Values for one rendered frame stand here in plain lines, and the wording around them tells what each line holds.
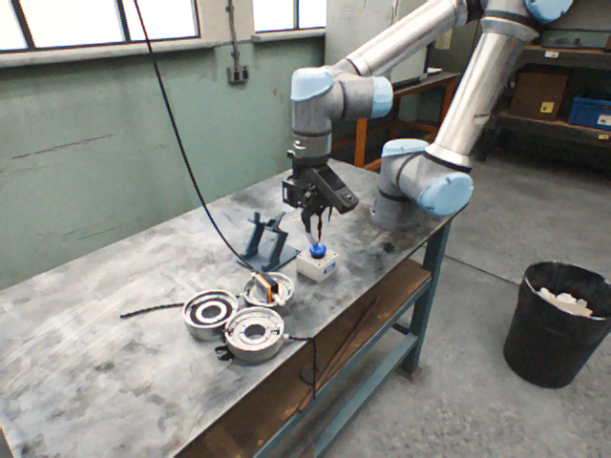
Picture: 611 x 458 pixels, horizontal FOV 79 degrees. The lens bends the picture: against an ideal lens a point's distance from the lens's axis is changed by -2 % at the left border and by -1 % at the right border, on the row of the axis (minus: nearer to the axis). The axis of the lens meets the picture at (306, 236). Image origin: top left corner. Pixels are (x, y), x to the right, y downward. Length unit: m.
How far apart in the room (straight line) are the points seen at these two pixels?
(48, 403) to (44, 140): 1.59
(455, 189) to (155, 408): 0.72
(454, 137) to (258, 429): 0.76
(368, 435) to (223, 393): 0.96
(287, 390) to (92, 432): 0.45
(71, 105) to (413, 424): 2.06
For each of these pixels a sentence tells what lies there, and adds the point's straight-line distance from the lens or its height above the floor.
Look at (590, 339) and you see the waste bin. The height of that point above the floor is 0.33.
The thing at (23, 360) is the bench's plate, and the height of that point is 0.80.
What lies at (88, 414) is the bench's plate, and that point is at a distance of 0.73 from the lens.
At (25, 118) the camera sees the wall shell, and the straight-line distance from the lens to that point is 2.15.
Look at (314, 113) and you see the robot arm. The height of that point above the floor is 1.17.
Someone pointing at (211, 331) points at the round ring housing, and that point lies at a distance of 0.73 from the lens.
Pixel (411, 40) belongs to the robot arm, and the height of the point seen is 1.27.
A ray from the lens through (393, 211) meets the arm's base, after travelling 1.04.
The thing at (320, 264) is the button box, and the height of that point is 0.85.
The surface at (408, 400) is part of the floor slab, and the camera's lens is 1.67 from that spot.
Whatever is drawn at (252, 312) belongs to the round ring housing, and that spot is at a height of 0.83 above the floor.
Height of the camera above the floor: 1.34
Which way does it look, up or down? 32 degrees down
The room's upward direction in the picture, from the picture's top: straight up
